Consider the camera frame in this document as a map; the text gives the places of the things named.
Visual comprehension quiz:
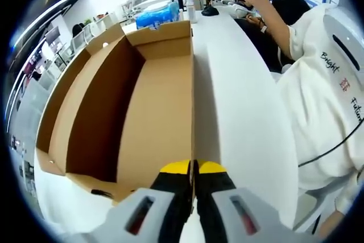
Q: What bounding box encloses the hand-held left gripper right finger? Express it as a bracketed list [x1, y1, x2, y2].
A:
[195, 160, 313, 243]

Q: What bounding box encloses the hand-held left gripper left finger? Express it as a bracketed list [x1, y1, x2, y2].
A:
[67, 159, 195, 243]

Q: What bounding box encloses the blue tissue pack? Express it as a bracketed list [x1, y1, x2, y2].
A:
[135, 5, 180, 31]

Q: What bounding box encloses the brown cardboard shoe box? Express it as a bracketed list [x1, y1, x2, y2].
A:
[35, 20, 197, 207]

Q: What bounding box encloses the black computer mouse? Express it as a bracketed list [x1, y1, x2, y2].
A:
[201, 6, 220, 17]

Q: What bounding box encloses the white grey chest device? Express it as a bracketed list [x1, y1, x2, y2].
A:
[322, 6, 364, 72]

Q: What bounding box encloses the person in white shirt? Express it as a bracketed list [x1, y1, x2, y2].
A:
[277, 1, 364, 190]

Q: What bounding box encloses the black chest device cable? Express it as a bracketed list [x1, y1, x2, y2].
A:
[297, 117, 364, 168]

